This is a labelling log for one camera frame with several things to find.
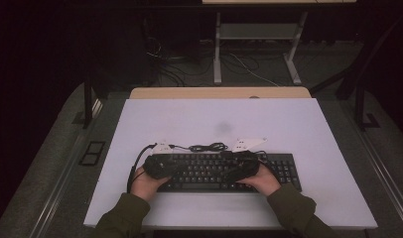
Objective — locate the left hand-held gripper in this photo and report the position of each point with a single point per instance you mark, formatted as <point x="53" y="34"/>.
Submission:
<point x="160" y="165"/>

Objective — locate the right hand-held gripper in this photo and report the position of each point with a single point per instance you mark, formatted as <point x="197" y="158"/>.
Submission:
<point x="241" y="165"/>

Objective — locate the black computer keyboard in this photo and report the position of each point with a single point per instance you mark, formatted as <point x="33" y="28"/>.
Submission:
<point x="202" y="173"/>

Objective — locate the person's left hand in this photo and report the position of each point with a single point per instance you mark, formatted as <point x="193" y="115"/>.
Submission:
<point x="145" y="186"/>

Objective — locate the person's right hand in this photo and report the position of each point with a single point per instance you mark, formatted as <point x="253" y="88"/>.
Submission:
<point x="264" y="183"/>

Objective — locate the black metal stand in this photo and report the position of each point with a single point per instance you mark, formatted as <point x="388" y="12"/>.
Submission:
<point x="360" y="105"/>

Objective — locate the black floor socket frame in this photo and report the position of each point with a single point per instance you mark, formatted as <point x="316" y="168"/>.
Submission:
<point x="92" y="153"/>

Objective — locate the grey metal desk frame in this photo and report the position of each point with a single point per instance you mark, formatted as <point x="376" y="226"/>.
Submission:
<point x="255" y="31"/>

